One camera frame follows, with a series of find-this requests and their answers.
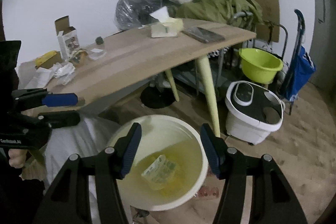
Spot lime green basin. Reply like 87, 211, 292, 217
239, 48, 283, 84

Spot cream tissue box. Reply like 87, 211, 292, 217
150, 6, 184, 38

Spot small dark green object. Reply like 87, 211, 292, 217
95, 36, 104, 45

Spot plastic wrapped black fan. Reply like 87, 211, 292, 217
115, 0, 161, 31

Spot white open product box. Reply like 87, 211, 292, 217
55, 16, 80, 60

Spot operator left hand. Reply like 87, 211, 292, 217
9, 149, 27, 169

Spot cream round trash bin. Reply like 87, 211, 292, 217
109, 115, 208, 211

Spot brown cardboard sheet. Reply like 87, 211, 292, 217
254, 0, 280, 43

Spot blue shopping trolley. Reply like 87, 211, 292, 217
278, 9, 316, 115

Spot olive green clothes pile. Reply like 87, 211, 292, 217
175, 0, 263, 24

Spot grey trousers leg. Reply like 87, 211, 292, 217
42, 115, 128, 223

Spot white black foot bath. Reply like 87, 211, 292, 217
225, 81, 285, 145

